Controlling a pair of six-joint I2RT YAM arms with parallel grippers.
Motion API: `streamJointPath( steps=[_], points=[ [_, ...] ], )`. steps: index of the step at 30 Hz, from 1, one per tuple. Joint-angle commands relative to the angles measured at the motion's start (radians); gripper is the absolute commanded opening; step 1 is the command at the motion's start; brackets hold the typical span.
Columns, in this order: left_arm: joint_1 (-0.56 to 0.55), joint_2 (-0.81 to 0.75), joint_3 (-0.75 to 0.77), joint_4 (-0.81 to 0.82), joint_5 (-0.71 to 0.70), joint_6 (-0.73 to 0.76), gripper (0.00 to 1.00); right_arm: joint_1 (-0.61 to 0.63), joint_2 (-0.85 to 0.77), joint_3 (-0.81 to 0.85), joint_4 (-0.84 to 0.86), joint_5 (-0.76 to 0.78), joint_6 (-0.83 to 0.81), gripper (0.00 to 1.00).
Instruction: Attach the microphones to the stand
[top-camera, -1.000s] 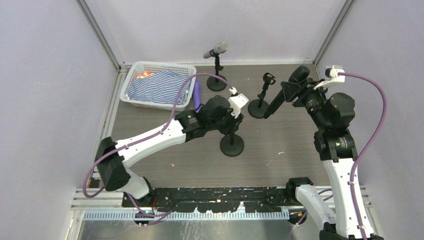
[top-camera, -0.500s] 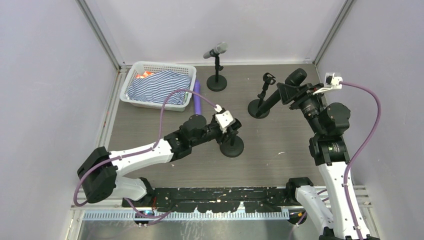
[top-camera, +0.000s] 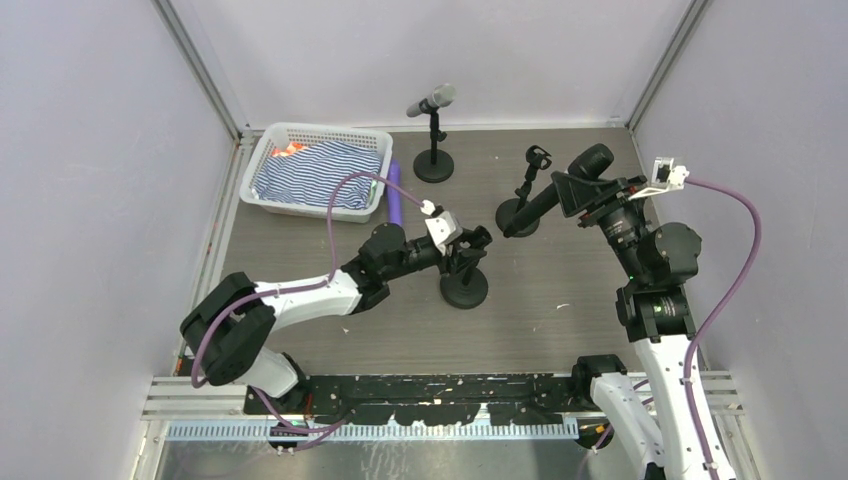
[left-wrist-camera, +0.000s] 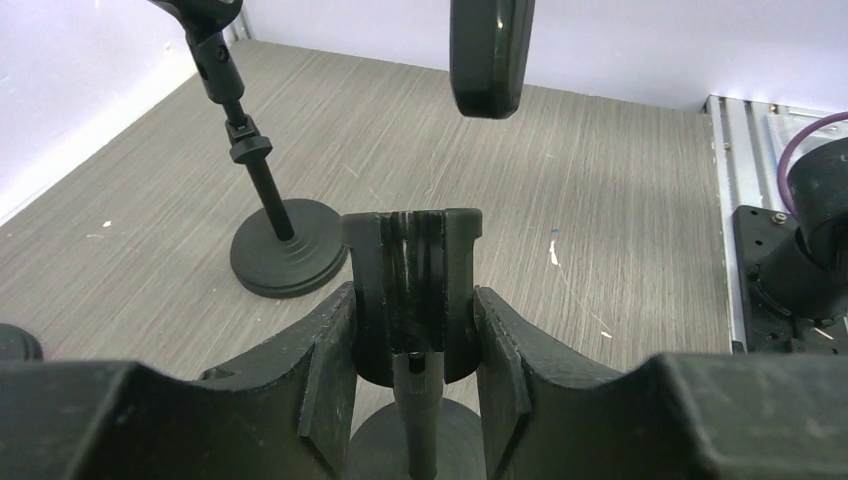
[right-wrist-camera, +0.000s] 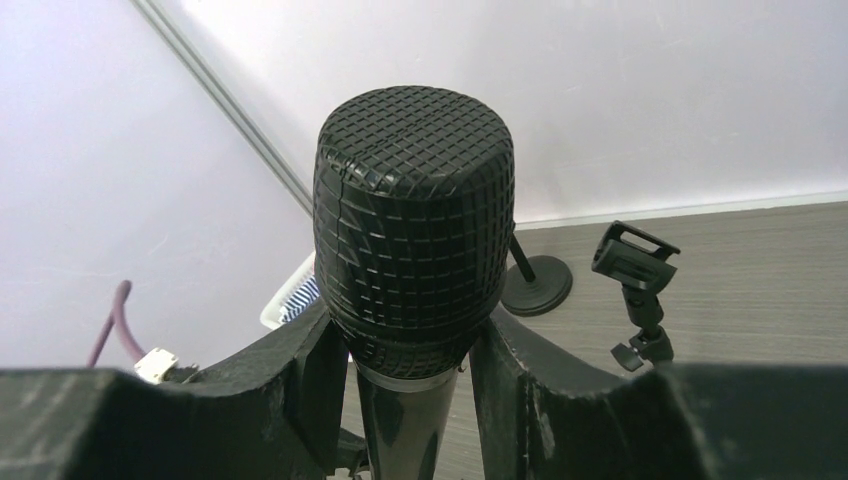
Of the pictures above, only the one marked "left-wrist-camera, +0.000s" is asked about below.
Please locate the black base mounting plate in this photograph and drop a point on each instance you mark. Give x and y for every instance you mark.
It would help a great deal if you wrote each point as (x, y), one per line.
(757, 232)

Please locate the black microphone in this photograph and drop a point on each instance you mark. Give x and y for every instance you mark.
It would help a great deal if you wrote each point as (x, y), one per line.
(488, 52)

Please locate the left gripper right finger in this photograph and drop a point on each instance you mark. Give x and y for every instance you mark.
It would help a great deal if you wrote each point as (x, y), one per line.
(548, 412)

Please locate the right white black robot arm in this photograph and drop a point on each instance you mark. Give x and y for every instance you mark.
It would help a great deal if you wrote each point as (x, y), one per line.
(808, 245)

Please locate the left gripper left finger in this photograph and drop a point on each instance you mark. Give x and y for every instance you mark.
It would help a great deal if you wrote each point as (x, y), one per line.
(281, 410)

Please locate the black mic stand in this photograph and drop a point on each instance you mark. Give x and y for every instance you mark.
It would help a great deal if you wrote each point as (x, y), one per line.
(413, 274)
(290, 247)

